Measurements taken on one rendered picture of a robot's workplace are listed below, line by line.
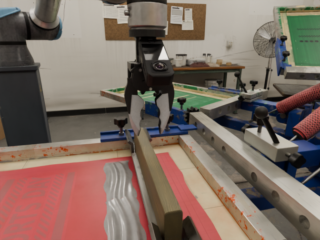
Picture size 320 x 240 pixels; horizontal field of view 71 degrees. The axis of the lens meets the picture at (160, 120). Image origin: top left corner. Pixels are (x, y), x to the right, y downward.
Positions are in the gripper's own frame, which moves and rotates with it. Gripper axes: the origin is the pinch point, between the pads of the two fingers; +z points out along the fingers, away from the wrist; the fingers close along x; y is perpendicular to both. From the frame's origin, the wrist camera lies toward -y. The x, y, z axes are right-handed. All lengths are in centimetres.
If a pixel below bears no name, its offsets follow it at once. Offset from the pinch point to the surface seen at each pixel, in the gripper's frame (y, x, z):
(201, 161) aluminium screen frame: 5.9, -15.6, 12.8
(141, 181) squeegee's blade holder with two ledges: 0.3, 1.9, 12.6
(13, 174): 18.4, 34.6, 16.8
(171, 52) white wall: 377, -122, -2
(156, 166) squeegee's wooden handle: -4.8, -0.3, 6.1
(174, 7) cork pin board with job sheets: 375, -125, -78
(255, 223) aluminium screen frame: -16.9, -15.6, 13.0
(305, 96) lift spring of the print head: 21, -63, 0
